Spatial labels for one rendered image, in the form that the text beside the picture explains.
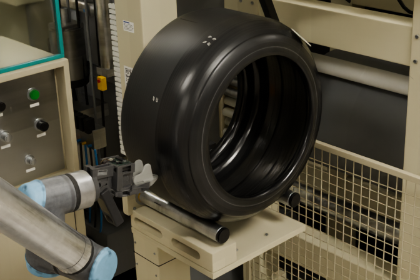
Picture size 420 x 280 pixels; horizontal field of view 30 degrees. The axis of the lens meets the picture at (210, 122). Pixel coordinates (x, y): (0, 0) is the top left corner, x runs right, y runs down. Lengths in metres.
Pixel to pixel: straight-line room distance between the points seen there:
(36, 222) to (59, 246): 0.09
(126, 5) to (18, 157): 0.57
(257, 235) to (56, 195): 0.71
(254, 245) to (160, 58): 0.61
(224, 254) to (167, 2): 0.72
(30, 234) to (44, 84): 0.91
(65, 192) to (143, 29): 0.61
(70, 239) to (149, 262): 0.92
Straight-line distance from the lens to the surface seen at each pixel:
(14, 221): 1.52
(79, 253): 1.67
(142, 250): 2.54
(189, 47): 1.94
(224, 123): 2.66
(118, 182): 1.88
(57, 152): 2.49
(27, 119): 2.40
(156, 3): 2.21
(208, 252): 2.08
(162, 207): 2.22
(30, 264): 1.84
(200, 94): 1.87
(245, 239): 2.25
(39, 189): 1.77
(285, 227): 2.32
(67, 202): 1.80
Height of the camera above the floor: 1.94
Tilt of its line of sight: 22 degrees down
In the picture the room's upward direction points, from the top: 2 degrees counter-clockwise
